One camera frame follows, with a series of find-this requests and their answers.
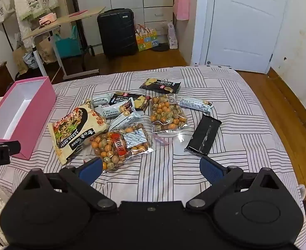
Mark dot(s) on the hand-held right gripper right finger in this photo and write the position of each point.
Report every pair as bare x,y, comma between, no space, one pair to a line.
211,170

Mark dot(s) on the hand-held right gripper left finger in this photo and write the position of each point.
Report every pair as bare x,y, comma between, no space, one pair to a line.
91,168

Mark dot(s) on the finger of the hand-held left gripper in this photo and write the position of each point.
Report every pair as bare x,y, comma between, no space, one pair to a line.
12,147

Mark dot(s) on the clear mixed nut bag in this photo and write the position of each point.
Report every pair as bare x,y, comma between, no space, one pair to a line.
166,114
108,145

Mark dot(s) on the black cracker packet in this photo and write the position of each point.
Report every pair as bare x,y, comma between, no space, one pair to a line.
160,86
121,99
203,135

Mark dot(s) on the beige noodle bag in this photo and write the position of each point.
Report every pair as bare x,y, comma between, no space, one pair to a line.
75,127

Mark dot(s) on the pink cardboard box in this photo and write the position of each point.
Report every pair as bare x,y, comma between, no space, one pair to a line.
38,101

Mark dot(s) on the white cake packet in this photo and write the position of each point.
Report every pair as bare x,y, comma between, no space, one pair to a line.
114,110
124,119
194,104
102,99

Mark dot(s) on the striped bed sheet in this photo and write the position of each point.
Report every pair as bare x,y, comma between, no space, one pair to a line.
246,125

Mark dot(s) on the brown paper bag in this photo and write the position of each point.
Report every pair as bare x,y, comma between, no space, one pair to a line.
46,50
19,60

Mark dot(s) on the white patterned plastic bag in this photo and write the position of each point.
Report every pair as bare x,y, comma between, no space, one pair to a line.
30,60

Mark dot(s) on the teal plastic bag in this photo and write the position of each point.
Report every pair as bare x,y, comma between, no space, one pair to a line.
68,44

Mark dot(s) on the black round mat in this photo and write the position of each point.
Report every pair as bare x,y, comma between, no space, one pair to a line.
160,48

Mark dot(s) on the pink tissue pack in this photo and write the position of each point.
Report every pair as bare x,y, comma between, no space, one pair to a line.
47,18

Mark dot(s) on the beige tote bag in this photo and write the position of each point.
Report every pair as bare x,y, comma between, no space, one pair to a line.
3,10

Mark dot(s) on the black suitcase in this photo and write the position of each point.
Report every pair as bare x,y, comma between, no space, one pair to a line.
117,33

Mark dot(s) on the wooden rolling desk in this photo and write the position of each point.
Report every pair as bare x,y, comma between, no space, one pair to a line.
64,19

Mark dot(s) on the colourful gift bag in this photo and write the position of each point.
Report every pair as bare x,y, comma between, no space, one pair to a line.
146,40

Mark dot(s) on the white door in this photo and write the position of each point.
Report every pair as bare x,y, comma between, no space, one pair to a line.
246,26

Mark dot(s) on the red card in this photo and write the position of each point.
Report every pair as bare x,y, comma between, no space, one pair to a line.
80,12

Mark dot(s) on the pink gift bag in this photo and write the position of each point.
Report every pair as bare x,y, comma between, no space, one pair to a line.
181,5

